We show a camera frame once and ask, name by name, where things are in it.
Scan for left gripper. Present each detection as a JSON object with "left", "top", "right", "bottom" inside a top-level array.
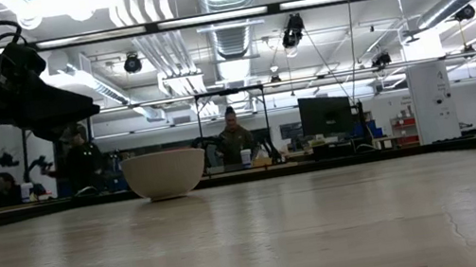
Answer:
[{"left": 0, "top": 39, "right": 105, "bottom": 151}]

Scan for black background station frame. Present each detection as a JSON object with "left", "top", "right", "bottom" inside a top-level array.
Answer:
[{"left": 191, "top": 82, "right": 277, "bottom": 177}]

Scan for green bowl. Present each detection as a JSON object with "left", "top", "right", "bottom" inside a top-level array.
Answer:
[{"left": 118, "top": 144, "right": 213, "bottom": 207}]

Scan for black hanging ceiling fixture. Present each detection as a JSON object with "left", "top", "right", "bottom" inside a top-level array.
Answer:
[
  {"left": 369, "top": 50, "right": 394, "bottom": 70},
  {"left": 277, "top": 11, "right": 309, "bottom": 50},
  {"left": 121, "top": 51, "right": 145, "bottom": 76},
  {"left": 452, "top": 2, "right": 476, "bottom": 24}
]

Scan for red bin storage shelf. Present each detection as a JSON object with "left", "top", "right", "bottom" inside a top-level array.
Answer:
[{"left": 389, "top": 113, "right": 420, "bottom": 148}]

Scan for blue storage bins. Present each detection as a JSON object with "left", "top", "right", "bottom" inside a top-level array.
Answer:
[{"left": 353, "top": 117, "right": 386, "bottom": 142}]

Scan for white paper cup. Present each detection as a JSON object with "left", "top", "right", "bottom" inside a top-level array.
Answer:
[
  {"left": 19, "top": 182, "right": 37, "bottom": 204},
  {"left": 238, "top": 148, "right": 255, "bottom": 170}
]

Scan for person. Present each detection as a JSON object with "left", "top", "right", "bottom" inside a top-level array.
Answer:
[
  {"left": 0, "top": 169, "right": 25, "bottom": 208},
  {"left": 56, "top": 126, "right": 110, "bottom": 199},
  {"left": 212, "top": 102, "right": 260, "bottom": 169}
]

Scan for black computer monitor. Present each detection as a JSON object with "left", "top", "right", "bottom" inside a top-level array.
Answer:
[{"left": 297, "top": 90, "right": 357, "bottom": 141}]

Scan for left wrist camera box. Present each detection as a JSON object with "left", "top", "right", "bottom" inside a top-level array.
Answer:
[{"left": 0, "top": 36, "right": 50, "bottom": 84}]

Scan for white square column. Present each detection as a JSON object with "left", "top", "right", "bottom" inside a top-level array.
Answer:
[{"left": 399, "top": 30, "right": 463, "bottom": 147}]

